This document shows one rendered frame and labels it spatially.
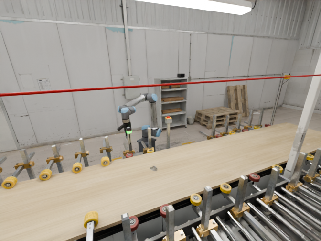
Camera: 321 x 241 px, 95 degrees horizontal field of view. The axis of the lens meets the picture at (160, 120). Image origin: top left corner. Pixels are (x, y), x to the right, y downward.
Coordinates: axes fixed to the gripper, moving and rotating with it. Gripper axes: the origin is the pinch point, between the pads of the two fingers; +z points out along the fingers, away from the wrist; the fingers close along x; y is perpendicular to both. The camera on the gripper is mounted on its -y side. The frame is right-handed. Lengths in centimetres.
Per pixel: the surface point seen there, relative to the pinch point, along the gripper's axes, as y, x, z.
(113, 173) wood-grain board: -20, -49, 11
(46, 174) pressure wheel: -75, -34, 5
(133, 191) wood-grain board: -8, -77, 11
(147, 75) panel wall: 109, 260, -63
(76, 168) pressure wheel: -51, -34, 6
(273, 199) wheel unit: 93, -119, 19
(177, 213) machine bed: 21, -97, 25
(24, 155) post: -97, -9, -6
